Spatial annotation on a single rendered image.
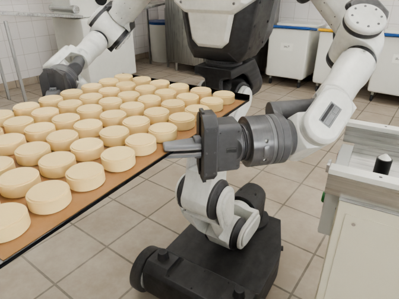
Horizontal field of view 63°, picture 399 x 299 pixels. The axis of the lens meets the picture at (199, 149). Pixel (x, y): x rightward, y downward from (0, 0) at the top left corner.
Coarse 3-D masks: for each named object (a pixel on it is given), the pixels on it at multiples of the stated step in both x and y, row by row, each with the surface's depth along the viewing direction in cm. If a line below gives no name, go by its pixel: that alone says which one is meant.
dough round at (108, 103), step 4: (100, 100) 70; (104, 100) 70; (108, 100) 70; (112, 100) 70; (116, 100) 70; (120, 100) 70; (100, 104) 69; (104, 104) 68; (108, 104) 68; (112, 104) 68; (116, 104) 69; (120, 104) 70; (104, 108) 68; (108, 108) 68; (112, 108) 68; (116, 108) 69
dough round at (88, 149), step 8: (72, 144) 51; (80, 144) 51; (88, 144) 51; (96, 144) 51; (72, 152) 50; (80, 152) 49; (88, 152) 49; (96, 152) 50; (80, 160) 50; (88, 160) 50
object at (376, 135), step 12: (360, 120) 91; (348, 132) 91; (360, 132) 89; (372, 132) 88; (384, 132) 86; (396, 132) 85; (360, 144) 91; (372, 144) 89; (384, 144) 88; (396, 144) 86
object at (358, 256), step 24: (360, 168) 79; (384, 168) 71; (336, 216) 70; (360, 216) 67; (384, 216) 65; (336, 240) 72; (360, 240) 69; (384, 240) 67; (336, 264) 74; (360, 264) 71; (384, 264) 69; (336, 288) 77; (360, 288) 74; (384, 288) 71
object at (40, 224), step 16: (224, 112) 69; (192, 128) 61; (160, 144) 55; (16, 160) 50; (96, 160) 50; (144, 160) 50; (112, 176) 46; (128, 176) 46; (80, 192) 43; (96, 192) 43; (64, 208) 40; (80, 208) 40; (32, 224) 37; (48, 224) 37; (16, 240) 35; (32, 240) 35; (0, 256) 33
